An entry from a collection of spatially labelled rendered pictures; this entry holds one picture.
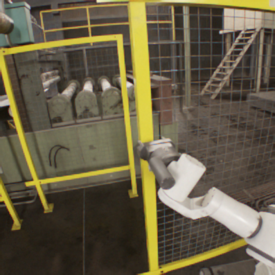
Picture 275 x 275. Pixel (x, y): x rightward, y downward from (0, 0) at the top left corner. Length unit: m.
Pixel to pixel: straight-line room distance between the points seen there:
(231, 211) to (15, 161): 2.68
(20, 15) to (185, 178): 2.23
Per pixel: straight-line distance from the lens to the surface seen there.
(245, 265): 1.78
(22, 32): 2.37
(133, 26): 0.69
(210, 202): 0.48
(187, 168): 0.45
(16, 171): 2.97
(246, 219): 0.51
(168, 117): 2.56
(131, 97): 2.54
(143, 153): 0.62
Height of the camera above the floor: 1.63
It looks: 23 degrees down
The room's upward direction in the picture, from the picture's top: 5 degrees counter-clockwise
